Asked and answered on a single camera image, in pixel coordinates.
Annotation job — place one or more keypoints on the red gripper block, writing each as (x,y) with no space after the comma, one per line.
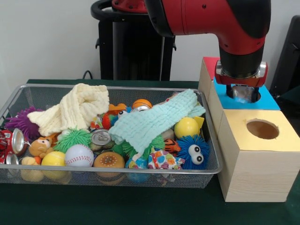
(243,81)

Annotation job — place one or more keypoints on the crushed clear plastic bottle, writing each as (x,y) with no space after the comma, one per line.
(242,93)

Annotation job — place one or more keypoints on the light blue cloth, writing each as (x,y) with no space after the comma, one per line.
(152,117)

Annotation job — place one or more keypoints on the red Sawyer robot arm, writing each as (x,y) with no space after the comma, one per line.
(211,16)

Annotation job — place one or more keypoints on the wooden box with three holes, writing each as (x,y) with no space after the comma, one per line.
(255,173)

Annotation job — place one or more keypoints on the shallow clear mesh bin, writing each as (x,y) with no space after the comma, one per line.
(93,179)

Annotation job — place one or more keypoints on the dark green tablecloth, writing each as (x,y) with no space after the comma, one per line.
(293,96)
(140,206)

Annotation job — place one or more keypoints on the black flat panel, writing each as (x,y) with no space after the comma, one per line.
(288,58)

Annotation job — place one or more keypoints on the blue fuzzy googly-eyed toy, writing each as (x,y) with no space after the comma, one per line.
(185,150)

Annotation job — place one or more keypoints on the crushed can with silver top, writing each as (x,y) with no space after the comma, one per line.
(101,137)

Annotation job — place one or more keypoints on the toy burger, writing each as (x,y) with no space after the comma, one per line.
(109,160)

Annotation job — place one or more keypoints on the cream yellow cloth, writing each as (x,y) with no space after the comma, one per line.
(70,110)

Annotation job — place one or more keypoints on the green spiky ball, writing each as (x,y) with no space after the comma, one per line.
(75,139)

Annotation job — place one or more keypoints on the white baseball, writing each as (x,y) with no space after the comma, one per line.
(78,155)

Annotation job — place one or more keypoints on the yellow tennis ball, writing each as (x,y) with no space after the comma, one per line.
(53,159)

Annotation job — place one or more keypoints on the purple spiky ball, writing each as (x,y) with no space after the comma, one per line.
(20,119)

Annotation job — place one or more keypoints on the crushed red soda can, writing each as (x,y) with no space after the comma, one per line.
(14,140)

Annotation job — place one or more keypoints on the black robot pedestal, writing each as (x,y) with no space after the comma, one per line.
(131,51)

